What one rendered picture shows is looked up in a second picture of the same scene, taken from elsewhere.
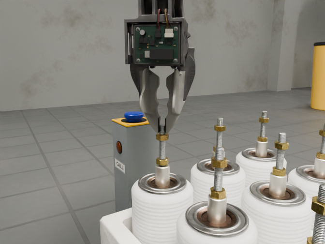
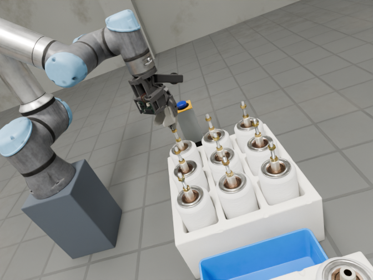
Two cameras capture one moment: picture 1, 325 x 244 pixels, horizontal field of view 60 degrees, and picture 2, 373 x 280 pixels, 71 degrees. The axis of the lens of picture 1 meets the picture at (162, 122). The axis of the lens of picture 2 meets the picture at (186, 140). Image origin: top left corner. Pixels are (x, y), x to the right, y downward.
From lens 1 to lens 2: 0.61 m
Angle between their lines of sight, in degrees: 41
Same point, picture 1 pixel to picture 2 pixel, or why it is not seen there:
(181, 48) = (154, 108)
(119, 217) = not seen: hidden behind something
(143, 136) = (186, 116)
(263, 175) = (242, 138)
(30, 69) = (174, 12)
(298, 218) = (221, 170)
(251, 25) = not seen: outside the picture
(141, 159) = (188, 126)
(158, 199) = (175, 157)
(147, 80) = not seen: hidden behind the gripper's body
